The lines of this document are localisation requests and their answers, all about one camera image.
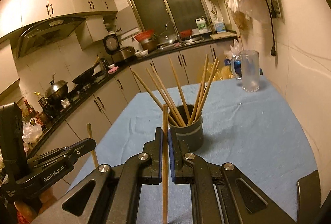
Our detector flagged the lower kitchen cabinets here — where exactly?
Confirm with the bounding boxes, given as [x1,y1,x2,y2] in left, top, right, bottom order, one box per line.
[28,37,233,157]

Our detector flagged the kitchen faucet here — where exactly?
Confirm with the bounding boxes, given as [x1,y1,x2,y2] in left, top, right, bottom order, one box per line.
[165,21,182,43]

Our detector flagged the person's left hand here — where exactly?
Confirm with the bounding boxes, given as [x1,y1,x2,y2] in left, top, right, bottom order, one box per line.
[14,187,57,223]

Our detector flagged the dark glass bottle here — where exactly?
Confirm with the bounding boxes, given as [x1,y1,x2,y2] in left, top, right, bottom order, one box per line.
[24,99,37,121]

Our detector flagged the blue table cloth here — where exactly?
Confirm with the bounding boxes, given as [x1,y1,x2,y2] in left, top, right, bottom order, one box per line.
[68,75,320,224]

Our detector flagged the dark grey utensil holder cup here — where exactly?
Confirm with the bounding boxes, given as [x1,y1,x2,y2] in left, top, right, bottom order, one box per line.
[169,115,204,152]

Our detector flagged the steel wok with lid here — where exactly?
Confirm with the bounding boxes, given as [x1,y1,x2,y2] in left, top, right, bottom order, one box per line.
[45,74,68,105]

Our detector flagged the black frying pan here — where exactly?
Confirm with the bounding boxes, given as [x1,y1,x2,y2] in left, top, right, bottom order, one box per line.
[72,57,100,85]

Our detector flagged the yellow plastic bag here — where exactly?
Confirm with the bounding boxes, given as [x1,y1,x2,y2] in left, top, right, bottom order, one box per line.
[196,63,234,83]

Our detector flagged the pink cloth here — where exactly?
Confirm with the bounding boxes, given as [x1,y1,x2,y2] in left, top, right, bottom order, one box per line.
[108,67,118,74]

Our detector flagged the blue plastic bag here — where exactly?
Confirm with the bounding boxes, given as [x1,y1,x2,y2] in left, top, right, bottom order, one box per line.
[224,58,240,68]

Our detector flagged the range hood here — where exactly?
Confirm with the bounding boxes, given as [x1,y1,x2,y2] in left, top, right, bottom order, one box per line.
[17,16,85,58]

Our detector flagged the frosted glass mug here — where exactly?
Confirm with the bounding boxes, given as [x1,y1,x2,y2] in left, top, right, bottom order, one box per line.
[231,50,260,92]

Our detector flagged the white bowl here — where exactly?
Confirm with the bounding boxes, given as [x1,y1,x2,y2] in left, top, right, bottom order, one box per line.
[135,49,148,58]

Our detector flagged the white plastic bag on floor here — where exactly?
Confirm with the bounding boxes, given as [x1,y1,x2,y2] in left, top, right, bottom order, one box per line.
[224,38,243,60]

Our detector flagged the rice cooker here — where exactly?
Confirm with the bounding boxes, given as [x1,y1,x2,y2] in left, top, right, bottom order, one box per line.
[103,34,135,63]

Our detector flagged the steel pot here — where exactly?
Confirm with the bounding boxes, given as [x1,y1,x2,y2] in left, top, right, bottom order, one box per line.
[140,37,159,52]

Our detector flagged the wooden cutting board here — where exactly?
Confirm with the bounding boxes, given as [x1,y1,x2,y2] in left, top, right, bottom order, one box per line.
[210,32,237,40]

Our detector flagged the red basin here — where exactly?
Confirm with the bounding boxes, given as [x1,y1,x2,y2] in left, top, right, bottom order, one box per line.
[134,30,154,42]

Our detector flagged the red bowl by sink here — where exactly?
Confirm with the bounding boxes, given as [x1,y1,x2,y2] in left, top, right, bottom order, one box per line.
[180,29,192,39]

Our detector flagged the glass pot lid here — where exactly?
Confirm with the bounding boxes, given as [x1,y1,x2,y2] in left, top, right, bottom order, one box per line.
[158,31,177,45]

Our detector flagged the white jug blue label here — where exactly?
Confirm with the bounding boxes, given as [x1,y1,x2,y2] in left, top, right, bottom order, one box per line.
[214,17,227,33]

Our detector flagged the white detergent jug green label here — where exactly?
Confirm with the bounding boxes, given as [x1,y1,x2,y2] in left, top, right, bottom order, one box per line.
[195,16,208,34]

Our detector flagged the black power cable with plug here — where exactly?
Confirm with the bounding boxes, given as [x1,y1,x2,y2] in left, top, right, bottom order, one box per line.
[257,0,278,57]

